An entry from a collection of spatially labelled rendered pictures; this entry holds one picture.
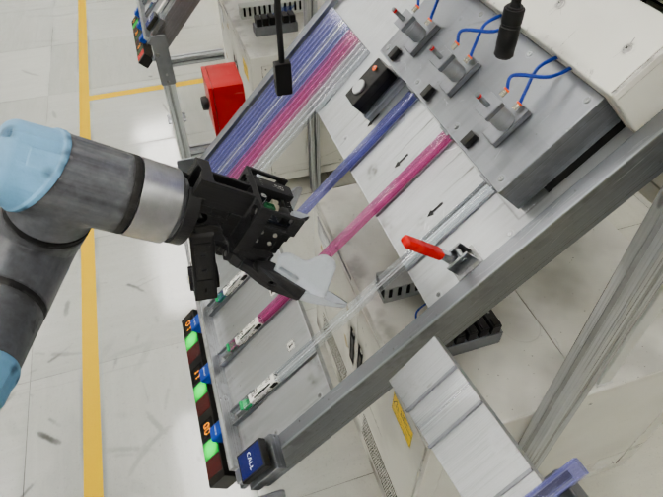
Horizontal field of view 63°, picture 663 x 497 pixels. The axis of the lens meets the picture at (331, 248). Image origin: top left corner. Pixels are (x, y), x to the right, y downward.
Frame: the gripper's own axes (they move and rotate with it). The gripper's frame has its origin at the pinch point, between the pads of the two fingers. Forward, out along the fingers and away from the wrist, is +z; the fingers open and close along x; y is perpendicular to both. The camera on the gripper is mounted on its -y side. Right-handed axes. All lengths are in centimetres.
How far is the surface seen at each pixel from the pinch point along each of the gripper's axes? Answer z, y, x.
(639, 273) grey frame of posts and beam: 28.9, 20.0, -13.2
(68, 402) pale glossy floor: 7, -121, 59
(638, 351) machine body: 74, 2, -5
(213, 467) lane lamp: 5.2, -41.9, -3.6
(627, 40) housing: 8.8, 37.2, -4.4
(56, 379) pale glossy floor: 4, -123, 69
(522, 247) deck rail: 12.4, 16.2, -9.9
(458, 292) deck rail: 11.0, 7.5, -9.1
